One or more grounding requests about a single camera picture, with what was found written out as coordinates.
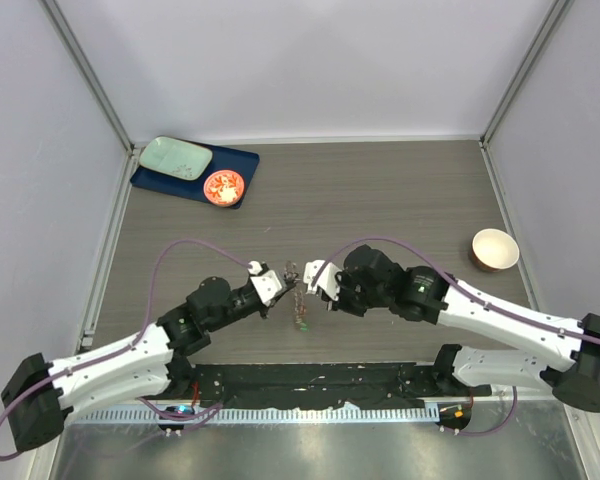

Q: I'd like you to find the large metal keyring with rings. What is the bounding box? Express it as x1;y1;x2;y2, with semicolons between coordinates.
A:
285;260;309;332

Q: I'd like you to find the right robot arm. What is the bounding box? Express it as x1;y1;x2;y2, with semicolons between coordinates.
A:
305;245;600;413

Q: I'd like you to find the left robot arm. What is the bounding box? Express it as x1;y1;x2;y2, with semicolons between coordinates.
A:
1;270;297;453

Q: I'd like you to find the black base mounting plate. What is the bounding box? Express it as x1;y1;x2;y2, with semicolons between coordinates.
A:
156;362;492;410

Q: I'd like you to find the red patterned small bowl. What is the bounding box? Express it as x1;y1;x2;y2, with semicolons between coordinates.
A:
203;170;246;207

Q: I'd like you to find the dark blue tray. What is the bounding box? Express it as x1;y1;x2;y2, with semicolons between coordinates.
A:
130;143;260;210

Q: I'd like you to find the white brown bowl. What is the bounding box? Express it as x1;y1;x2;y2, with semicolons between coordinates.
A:
470;228;520;272

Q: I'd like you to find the light green rectangular plate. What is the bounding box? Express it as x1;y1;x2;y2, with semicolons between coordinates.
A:
139;136;213;181

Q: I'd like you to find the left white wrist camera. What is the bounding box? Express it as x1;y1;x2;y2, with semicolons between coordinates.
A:
247;261;286;307

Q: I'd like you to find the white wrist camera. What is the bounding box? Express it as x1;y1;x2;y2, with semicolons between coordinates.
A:
247;261;286;307
303;260;341;301

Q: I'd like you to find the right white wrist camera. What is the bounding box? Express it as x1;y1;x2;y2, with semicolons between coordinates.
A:
303;260;341;301

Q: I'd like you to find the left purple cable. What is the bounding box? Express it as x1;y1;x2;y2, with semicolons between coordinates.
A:
0;238;254;461

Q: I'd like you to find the slotted cable duct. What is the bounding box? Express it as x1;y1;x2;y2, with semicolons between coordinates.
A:
76;403;439;427

